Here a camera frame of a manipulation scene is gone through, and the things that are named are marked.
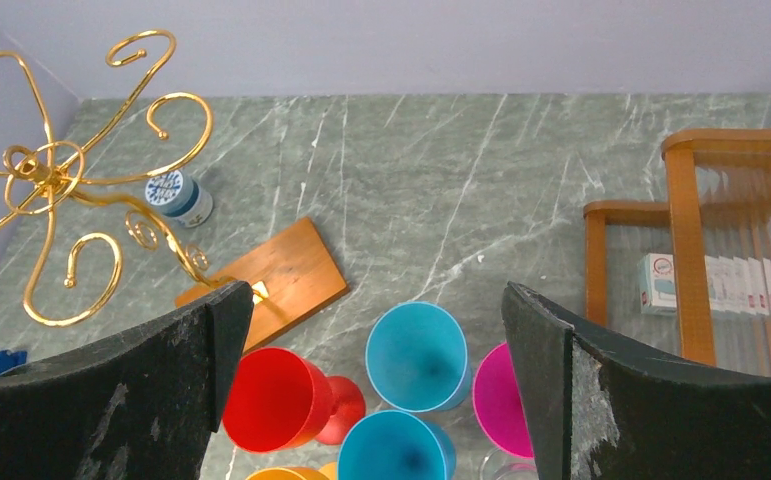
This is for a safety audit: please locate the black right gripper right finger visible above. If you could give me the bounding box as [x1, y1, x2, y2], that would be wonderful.
[501, 282, 771, 479]

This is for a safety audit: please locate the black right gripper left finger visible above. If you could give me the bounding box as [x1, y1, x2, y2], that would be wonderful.
[0, 281, 254, 479]

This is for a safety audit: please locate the pink wine glass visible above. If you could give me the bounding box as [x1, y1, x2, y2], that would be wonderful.
[472, 342, 534, 458]

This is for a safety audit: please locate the red wine glass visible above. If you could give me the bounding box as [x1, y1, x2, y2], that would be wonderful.
[222, 347, 366, 454]

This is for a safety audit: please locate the light blue wine glass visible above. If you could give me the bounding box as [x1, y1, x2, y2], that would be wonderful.
[364, 301, 472, 413]

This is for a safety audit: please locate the yellow wine glass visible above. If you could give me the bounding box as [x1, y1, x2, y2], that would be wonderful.
[246, 462, 338, 480]

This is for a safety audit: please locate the dark blue wine glass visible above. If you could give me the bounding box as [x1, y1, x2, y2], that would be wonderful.
[337, 410, 457, 480]

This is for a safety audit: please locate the clear wine glass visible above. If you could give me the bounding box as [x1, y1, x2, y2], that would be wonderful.
[477, 448, 539, 480]

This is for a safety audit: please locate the wooden rack base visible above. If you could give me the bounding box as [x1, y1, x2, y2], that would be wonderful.
[210, 217, 350, 353]

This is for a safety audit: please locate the small white box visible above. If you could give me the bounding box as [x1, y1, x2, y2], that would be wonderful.
[638, 253, 677, 315]

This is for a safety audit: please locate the blue clip tool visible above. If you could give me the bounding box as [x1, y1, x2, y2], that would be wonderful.
[0, 350, 28, 375]

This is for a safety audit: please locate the wooden tiered shelf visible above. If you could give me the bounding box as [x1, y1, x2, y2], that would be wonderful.
[583, 128, 771, 377]

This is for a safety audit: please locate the blue cleaning gel jar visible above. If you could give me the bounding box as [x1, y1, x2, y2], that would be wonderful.
[144, 170, 214, 228]

